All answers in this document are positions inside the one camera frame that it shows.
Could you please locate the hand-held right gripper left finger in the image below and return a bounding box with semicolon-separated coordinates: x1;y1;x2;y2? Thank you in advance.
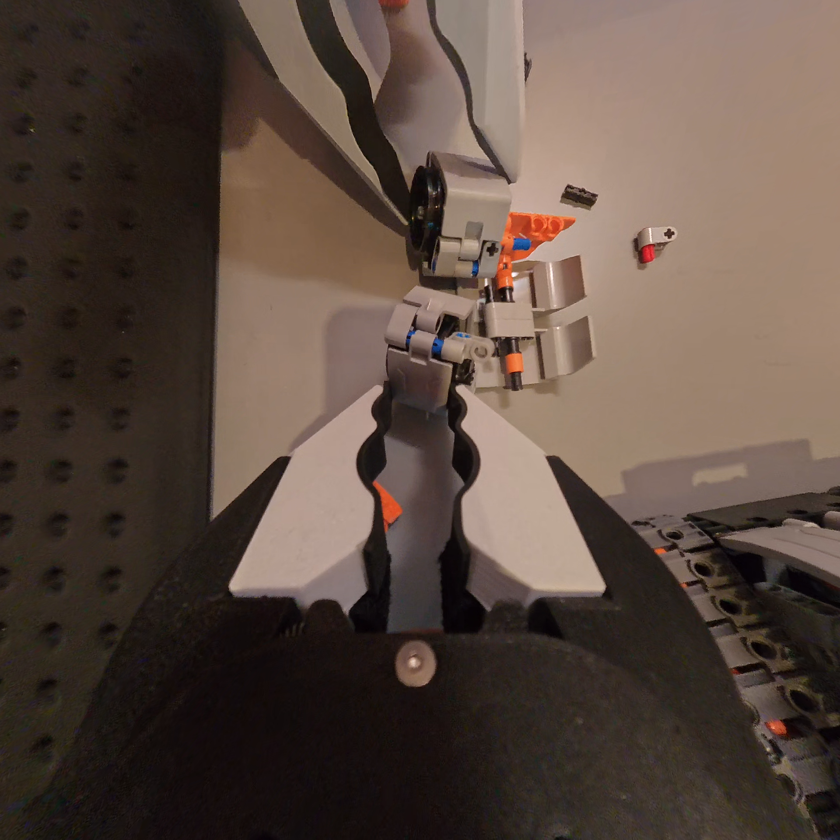
228;384;395;632

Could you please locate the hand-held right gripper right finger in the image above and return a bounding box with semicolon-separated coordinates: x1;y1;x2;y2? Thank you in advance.
441;384;608;632

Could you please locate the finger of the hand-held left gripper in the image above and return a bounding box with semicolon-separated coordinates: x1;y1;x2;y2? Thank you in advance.
236;0;414;225
425;0;527;186

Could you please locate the grey orange brick wheel assembly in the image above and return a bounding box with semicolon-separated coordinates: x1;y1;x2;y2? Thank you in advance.
407;151;598;395

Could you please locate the small grey brick hinge assembly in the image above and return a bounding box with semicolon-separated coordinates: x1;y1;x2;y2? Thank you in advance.
384;285;494;421

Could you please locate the small grey connector red pin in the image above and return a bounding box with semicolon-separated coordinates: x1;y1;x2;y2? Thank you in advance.
634;225;679;265

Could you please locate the grey orange tracked brick robot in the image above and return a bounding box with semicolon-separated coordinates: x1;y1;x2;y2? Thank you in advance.
629;487;840;840

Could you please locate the black dimpled cushion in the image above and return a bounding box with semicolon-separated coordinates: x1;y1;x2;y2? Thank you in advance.
0;0;225;840

